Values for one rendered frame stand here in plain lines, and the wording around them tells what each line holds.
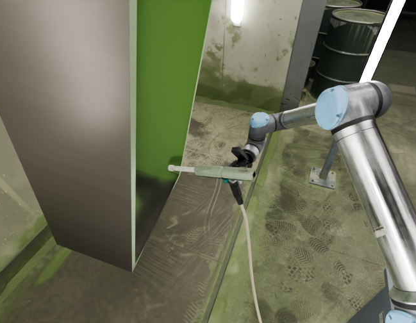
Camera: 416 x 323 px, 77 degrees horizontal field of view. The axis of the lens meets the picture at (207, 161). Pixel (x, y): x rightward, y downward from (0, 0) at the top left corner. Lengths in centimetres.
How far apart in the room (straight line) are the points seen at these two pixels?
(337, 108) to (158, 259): 132
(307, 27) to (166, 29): 169
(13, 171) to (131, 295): 100
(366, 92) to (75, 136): 77
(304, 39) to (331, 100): 186
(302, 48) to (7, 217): 252
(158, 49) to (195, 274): 121
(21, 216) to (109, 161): 126
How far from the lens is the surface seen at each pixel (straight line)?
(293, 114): 125
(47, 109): 70
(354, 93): 84
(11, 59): 68
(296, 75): 276
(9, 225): 189
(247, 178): 112
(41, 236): 196
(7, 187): 190
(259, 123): 129
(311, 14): 260
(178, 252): 173
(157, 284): 166
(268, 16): 264
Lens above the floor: 155
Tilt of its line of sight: 42 degrees down
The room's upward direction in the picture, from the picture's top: straight up
